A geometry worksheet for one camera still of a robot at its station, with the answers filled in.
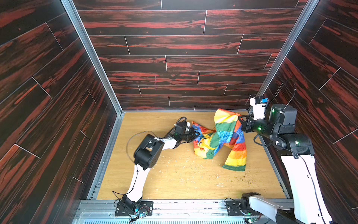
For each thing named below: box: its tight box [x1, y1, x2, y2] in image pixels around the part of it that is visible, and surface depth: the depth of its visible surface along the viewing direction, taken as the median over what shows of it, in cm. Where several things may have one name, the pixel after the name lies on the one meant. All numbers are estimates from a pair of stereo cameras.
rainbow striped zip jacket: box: [191, 108, 248, 172], surface depth 77 cm
